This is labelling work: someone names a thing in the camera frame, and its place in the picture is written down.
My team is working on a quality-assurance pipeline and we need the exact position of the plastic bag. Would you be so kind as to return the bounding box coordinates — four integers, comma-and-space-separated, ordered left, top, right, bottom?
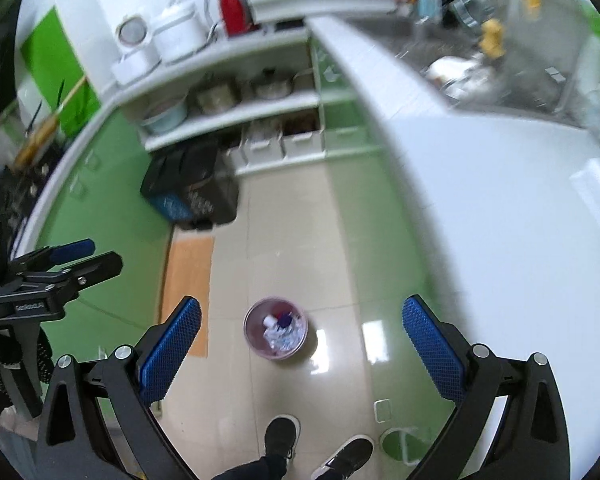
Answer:
263, 322, 303, 354

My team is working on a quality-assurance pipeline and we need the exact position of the purple pouch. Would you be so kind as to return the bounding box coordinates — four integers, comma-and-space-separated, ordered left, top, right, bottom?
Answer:
276, 312, 294, 328

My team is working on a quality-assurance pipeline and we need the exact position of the black trash bin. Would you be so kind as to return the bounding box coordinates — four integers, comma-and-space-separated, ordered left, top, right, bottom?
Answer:
140, 140, 239, 230

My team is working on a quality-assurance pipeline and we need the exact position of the pink trash bin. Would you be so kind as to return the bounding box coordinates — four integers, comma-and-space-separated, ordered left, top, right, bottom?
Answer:
242, 297, 309, 361

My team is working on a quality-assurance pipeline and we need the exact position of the black gloved hand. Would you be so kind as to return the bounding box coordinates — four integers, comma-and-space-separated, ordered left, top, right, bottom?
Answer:
0, 326, 55, 421

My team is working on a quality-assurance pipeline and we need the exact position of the orange floor mat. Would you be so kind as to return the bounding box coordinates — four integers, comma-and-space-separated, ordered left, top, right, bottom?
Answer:
160, 236, 214, 358

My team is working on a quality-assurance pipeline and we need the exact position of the right shoe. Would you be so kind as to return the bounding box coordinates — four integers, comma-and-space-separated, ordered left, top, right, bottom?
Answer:
311, 434, 374, 480

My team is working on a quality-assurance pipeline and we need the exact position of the shoe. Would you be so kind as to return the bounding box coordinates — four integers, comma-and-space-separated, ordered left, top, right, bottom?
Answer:
311, 434, 374, 480
264, 414, 301, 463

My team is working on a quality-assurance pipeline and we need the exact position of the left shoe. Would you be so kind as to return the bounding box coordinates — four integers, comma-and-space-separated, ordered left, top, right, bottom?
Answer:
264, 414, 301, 463

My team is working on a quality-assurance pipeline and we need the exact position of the light blue basin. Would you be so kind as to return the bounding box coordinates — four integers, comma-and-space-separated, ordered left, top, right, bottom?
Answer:
140, 96, 188, 136

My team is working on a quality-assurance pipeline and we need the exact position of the steel pot on shelf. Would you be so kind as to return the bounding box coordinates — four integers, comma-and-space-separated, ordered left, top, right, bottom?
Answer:
250, 67, 294, 100

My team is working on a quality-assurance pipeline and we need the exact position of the white rice cooker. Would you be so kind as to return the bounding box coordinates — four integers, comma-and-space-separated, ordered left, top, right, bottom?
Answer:
150, 2, 214, 64

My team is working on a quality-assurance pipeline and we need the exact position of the white bowl in sink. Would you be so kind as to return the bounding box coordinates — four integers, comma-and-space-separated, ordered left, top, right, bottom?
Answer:
424, 55, 494, 101

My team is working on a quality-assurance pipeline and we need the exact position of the red kettle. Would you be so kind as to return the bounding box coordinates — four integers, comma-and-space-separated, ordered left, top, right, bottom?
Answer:
219, 0, 256, 37

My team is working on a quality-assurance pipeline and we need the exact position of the stainless steel sink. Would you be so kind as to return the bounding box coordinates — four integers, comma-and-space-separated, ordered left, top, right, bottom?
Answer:
346, 14, 578, 126

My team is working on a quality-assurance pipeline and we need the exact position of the yellow sponge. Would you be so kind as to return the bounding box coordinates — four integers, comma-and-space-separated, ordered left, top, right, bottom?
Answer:
479, 18, 505, 60

